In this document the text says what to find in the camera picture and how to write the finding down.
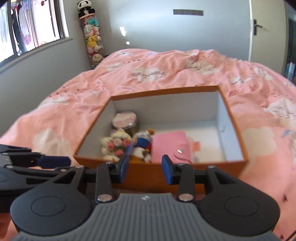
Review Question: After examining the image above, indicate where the pink snap card wallet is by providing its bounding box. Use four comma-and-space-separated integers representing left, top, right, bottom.
151, 131, 194, 164

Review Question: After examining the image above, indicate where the pink fabric pouch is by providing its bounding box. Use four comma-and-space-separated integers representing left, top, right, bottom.
187, 137, 201, 163

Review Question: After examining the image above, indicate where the person's left hand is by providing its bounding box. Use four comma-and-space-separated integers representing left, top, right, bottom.
0, 213, 11, 238

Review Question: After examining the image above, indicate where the blue card pack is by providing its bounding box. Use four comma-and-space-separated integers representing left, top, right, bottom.
125, 142, 135, 156

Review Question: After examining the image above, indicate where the crochet bunny with flowers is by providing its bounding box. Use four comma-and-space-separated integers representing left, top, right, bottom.
101, 128, 132, 162

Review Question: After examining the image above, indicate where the blue white plush doll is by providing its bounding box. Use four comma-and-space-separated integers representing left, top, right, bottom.
129, 128, 154, 163

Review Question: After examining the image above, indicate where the round pink lid tin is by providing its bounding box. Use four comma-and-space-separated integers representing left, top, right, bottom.
112, 111, 139, 136

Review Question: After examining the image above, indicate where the orange cardboard box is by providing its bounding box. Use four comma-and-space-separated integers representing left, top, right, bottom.
74, 85, 249, 194

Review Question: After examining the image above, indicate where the pink printed bed quilt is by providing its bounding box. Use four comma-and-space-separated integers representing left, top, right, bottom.
1, 49, 295, 240

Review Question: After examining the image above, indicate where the tall plush toy tube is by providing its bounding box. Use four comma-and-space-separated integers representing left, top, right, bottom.
79, 13, 105, 69

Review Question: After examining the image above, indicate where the dark cabinet furniture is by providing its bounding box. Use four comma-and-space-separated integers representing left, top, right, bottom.
285, 1, 295, 84

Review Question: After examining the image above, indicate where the panda plush toy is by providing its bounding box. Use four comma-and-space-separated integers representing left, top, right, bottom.
77, 0, 95, 18

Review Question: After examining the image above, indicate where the window with frame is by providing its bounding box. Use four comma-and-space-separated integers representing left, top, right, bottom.
1, 0, 69, 66

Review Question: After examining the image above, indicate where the wall air vent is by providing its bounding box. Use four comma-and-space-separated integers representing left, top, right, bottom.
173, 9, 204, 16

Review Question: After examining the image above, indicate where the white door with handle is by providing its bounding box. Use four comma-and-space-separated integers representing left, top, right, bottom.
249, 0, 288, 74

